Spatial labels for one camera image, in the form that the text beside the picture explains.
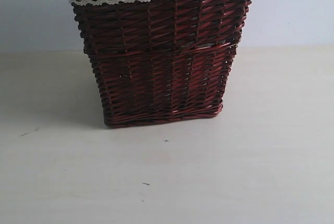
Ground dark red wicker basket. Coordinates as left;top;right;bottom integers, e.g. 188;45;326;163
73;0;251;128

